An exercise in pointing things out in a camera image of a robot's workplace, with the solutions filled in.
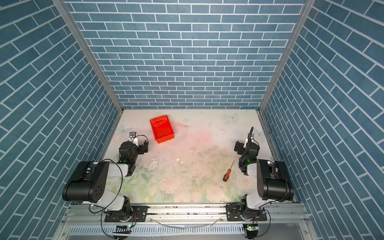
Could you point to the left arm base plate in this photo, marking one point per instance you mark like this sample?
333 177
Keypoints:
134 214

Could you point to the aluminium front rail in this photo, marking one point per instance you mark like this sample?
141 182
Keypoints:
288 220

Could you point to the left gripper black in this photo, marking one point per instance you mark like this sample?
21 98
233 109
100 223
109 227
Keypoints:
141 147

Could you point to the orange black handled screwdriver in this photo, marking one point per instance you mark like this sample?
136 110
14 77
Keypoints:
227 174

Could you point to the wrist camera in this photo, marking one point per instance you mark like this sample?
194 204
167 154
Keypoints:
132 137
249 138

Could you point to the aluminium corner post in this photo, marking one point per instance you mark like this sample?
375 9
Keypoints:
76 32
304 14

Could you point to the left aluminium corner post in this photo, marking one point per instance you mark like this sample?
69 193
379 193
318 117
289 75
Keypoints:
76 32

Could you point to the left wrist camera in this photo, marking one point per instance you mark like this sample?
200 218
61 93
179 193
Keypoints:
132 137

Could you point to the green circuit board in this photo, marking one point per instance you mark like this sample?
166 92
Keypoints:
122 232
251 231

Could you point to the red plastic bin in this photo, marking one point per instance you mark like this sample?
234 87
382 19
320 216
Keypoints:
162 129

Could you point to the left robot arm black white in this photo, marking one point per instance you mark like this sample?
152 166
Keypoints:
88 181

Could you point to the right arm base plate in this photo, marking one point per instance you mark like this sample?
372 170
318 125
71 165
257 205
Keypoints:
236 212

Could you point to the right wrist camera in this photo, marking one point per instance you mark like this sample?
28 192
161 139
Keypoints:
249 138

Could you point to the right green circuit board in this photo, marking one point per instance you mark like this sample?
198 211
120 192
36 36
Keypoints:
251 231

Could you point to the right aluminium corner post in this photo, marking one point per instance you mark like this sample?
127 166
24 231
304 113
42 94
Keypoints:
304 14

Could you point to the left green circuit board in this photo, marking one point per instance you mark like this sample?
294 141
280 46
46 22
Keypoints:
122 232

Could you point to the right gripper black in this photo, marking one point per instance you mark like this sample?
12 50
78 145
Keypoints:
240 146

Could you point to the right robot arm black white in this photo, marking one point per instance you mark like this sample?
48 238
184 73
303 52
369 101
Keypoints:
272 179

